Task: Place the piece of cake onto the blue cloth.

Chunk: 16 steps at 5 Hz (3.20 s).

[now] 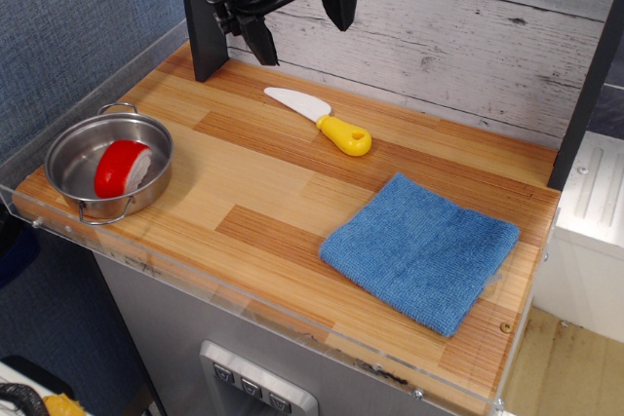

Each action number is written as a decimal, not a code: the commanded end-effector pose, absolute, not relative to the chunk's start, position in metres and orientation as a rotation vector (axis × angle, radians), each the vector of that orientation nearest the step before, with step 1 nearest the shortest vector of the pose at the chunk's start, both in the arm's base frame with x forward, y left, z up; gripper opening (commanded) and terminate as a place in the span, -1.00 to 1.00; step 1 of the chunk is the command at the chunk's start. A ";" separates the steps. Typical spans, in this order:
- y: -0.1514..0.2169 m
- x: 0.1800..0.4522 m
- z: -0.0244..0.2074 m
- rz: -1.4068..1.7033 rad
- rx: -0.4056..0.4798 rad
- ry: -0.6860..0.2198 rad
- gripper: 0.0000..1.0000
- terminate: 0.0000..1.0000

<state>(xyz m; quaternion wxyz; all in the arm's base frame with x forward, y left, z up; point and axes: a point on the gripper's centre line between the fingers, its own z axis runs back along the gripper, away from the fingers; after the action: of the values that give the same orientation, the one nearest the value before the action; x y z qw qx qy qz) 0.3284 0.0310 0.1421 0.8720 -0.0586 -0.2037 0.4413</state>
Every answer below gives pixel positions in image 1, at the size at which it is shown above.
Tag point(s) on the red and white toy object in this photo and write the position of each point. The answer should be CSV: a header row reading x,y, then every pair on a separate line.
x,y
121,168

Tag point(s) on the stainless steel pot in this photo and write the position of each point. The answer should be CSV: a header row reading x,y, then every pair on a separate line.
x,y
71,162

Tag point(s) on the folded blue cloth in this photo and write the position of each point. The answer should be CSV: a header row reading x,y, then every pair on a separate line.
x,y
421,253

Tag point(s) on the yellow object bottom left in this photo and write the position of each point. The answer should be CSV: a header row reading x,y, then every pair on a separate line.
x,y
62,405

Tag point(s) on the silver toy fridge cabinet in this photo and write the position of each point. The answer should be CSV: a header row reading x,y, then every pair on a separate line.
x,y
355,355

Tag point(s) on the silver ice dispenser panel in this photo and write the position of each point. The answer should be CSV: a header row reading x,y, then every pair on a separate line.
x,y
241,387

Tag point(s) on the white grey side appliance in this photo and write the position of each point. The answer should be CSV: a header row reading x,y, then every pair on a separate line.
x,y
581,278

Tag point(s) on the dark grey left post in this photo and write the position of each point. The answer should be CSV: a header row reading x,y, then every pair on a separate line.
x,y
207,43

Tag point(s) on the dark grey post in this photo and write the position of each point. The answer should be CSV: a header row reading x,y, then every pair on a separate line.
x,y
207,43
589,95

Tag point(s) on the yellow handled white toy knife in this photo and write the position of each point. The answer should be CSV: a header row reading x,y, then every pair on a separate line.
x,y
350,139

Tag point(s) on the dark grey right post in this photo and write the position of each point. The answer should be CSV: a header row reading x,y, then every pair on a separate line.
x,y
589,95

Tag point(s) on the clear acrylic guard rail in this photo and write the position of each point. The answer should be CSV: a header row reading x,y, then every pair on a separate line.
x,y
257,187

